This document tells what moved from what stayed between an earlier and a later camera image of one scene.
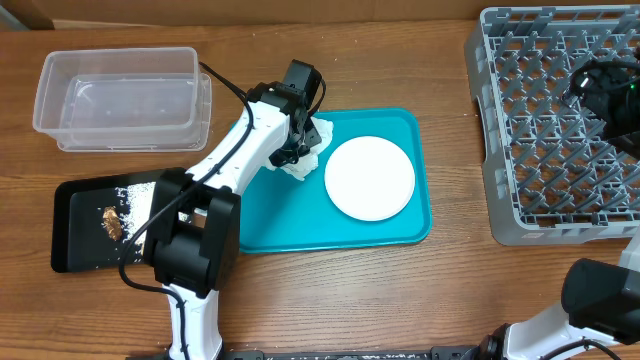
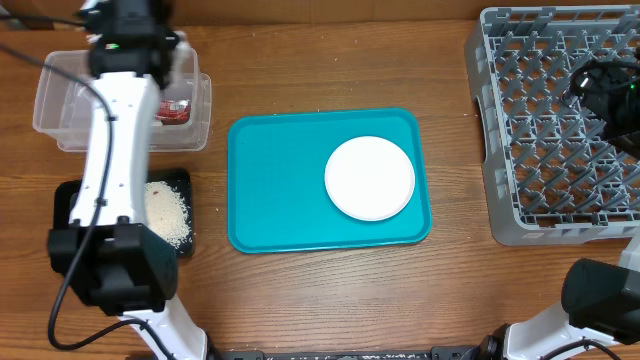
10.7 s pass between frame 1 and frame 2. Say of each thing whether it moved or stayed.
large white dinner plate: stayed
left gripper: moved
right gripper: stayed
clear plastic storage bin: stayed
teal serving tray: stayed
